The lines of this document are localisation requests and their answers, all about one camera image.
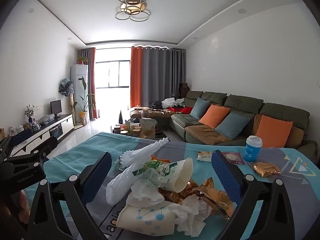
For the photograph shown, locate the beige snack bag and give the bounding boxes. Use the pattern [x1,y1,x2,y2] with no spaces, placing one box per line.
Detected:
[139,118,156,138]

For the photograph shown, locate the window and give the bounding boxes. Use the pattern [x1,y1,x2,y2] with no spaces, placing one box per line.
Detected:
[95,60,131,89]

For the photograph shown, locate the red cloth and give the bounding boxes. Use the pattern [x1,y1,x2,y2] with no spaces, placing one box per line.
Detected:
[167,106,193,116]

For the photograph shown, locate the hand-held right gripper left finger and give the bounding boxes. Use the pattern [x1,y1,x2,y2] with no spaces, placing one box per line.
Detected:
[25,151,113,240]

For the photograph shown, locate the teal grey printed tablecloth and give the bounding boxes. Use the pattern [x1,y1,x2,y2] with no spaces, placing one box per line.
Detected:
[24,131,319,240]

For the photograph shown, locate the orange peel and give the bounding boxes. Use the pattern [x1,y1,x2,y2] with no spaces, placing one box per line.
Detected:
[151,156,171,165]

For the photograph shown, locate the dark coffee table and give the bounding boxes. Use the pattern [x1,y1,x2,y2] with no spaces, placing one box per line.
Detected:
[111,119,172,142]

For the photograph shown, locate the small blue cushion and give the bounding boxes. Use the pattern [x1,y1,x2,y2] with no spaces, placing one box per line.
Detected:
[190,97,210,120]

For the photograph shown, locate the plain white paper cup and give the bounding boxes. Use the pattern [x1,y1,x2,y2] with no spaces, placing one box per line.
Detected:
[164,157,194,193]

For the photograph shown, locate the white black TV cabinet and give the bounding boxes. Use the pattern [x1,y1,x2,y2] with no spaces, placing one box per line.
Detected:
[0,114,75,159]

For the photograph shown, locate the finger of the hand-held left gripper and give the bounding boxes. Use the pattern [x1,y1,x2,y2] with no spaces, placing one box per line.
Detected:
[0,129,33,160]
[10,136,58,167]

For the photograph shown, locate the flower vase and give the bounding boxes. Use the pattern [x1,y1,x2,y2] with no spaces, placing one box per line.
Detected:
[24,104,35,124]

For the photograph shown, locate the dark brown boxes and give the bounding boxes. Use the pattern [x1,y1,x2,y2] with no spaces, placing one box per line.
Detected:
[178,82,191,98]

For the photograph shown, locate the green printed snack wrapper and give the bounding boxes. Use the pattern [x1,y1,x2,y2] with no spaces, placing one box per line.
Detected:
[131,161,184,188]

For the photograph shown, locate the ring ceiling lamp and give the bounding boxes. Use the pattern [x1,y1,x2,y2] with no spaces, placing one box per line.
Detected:
[115,0,151,22]

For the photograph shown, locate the red snack packet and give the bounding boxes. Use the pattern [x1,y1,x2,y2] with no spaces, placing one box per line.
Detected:
[223,152,246,165]

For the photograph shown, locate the gold snack wrapper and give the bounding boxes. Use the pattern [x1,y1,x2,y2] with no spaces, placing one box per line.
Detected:
[159,177,235,221]

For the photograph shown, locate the person's left hand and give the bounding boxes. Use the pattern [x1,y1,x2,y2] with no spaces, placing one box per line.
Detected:
[5,189,33,220]

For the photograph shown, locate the blue cup with white lid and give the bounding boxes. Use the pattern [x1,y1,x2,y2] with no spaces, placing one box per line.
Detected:
[243,135,263,164]

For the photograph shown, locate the clear plastic bag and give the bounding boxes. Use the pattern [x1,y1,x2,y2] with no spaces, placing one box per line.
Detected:
[39,113,55,125]

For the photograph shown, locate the grey and orange curtain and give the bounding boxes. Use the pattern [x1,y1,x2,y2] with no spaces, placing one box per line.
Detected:
[78,47,98,120]

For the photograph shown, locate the large blue cushion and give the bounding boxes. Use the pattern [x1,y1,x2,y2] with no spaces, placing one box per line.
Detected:
[215,112,251,140]

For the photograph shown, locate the brown ottoman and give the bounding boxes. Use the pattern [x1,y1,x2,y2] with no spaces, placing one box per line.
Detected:
[129,106,177,122]

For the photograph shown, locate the blue dotted paper cup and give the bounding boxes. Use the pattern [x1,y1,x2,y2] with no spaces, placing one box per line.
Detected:
[116,203,177,232]

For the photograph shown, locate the white snack packet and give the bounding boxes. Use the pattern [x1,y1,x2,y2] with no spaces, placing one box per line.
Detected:
[197,151,213,161]

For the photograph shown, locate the gold snack packet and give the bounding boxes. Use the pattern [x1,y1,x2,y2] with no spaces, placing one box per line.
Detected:
[247,161,282,178]

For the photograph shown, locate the white foam fruit net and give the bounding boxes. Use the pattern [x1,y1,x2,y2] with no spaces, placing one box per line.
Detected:
[107,161,150,205]
[117,137,171,172]

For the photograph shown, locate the green sofa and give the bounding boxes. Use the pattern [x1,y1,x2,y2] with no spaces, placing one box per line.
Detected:
[171,90,318,157]

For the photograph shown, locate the coat rack with clothes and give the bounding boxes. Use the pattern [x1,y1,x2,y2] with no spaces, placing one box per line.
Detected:
[58,78,75,128]

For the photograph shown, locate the white standing air conditioner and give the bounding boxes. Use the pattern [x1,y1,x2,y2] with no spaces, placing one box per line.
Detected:
[70,64,89,126]

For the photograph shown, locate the orange cushion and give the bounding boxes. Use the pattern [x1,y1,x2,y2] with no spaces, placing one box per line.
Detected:
[199,104,231,129]
[255,114,294,149]

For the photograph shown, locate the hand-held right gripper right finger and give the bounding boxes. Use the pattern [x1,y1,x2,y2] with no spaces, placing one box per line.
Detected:
[211,150,300,240]

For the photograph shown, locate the black monitor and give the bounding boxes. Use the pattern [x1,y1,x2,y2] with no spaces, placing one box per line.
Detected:
[50,99,63,119]

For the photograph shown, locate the white clothes pile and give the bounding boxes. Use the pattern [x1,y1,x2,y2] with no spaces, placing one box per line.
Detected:
[161,97,186,109]

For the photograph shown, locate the tall floor plant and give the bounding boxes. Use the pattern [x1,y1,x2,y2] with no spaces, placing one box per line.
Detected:
[73,77,96,126]

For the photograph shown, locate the white tissue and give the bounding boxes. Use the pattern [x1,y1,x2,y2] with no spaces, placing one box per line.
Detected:
[126,180,165,208]
[172,194,214,238]

